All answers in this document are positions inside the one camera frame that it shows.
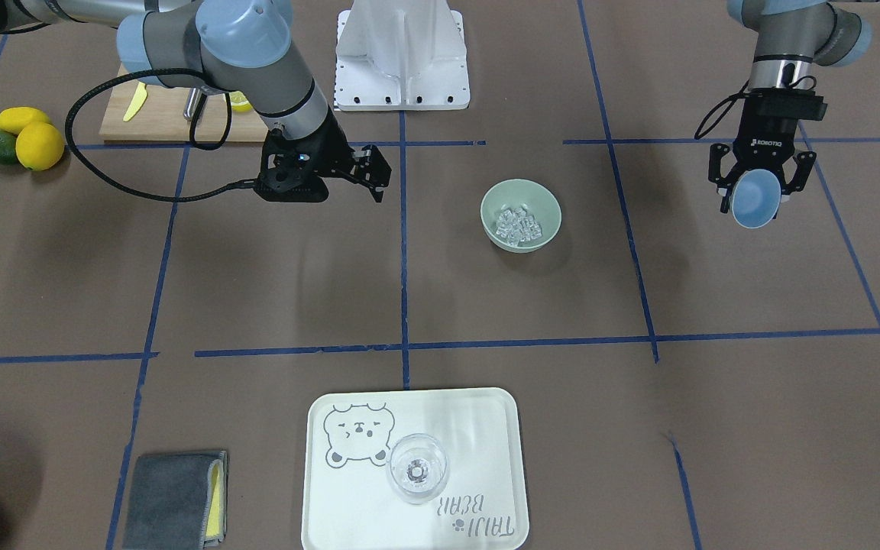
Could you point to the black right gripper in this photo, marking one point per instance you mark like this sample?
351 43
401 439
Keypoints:
331 149

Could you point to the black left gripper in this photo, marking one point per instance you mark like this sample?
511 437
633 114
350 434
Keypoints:
765 131

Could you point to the small blue plastic cup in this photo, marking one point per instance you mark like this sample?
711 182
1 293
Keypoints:
755 199

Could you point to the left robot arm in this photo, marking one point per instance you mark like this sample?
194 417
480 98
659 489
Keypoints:
792 38

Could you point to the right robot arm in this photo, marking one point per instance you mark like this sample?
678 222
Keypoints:
227 46

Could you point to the green bowl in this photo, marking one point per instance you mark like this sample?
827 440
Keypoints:
535 197

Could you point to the ice cubes in bowl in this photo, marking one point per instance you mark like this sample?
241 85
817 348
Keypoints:
517 227

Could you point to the lemon slice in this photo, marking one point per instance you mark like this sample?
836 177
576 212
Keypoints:
239 103

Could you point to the steel muddler with black tip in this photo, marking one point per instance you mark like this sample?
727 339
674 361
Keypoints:
193 98

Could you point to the wooden cutting board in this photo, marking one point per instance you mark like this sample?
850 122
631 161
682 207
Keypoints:
161 117

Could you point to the yellow plastic knife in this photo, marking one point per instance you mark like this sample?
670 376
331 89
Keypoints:
137 101

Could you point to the clear glass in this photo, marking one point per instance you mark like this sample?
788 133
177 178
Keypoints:
419 468

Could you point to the cream bear tray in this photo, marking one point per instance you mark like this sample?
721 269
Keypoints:
348 501

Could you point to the yellow lemon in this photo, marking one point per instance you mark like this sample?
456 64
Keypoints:
15 119
39 146

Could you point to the grey and yellow cloth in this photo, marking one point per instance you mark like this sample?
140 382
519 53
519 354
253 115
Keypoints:
178 501

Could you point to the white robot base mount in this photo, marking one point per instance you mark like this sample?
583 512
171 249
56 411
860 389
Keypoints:
401 56

